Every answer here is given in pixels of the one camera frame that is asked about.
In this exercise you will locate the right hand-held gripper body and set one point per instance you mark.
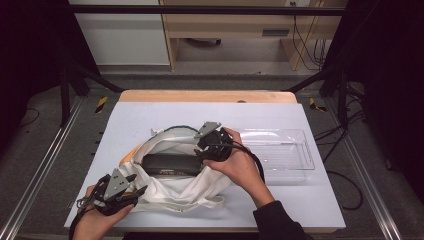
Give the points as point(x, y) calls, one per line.
point(216, 146)

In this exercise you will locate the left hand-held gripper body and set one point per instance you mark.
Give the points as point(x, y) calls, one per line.
point(115, 186)

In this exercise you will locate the black glasses case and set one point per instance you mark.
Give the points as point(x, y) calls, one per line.
point(170, 164)

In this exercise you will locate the white canvas tote bag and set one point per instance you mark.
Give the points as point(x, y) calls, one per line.
point(173, 195)

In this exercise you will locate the person's right hand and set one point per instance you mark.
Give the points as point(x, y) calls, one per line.
point(241, 166)

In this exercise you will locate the person's left hand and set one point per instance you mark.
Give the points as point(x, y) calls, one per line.
point(96, 223)

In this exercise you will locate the pale sheet table mat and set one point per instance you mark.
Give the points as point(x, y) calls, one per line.
point(166, 113)

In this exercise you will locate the wooden table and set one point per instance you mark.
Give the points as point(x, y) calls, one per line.
point(200, 96)

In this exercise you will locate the clear plastic tray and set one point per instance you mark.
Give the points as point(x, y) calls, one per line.
point(286, 153)

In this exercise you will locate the yellow black floor tape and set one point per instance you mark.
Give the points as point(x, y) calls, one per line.
point(101, 104)
point(315, 105)

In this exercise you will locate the dark object under desk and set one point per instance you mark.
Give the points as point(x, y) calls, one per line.
point(203, 42)

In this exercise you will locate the black metal stand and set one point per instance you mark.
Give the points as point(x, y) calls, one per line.
point(341, 96)
point(65, 96)

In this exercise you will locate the light wooden desk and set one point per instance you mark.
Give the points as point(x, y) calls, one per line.
point(233, 25)

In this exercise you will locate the white cabinet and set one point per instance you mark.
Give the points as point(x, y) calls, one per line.
point(123, 36)

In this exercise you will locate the black curtain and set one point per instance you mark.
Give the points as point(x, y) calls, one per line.
point(393, 83)
point(30, 50)

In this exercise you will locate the aluminium frame rail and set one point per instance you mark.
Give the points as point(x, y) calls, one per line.
point(43, 156)
point(360, 166)

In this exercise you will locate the black horizontal frame bar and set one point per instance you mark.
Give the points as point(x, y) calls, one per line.
point(200, 10)

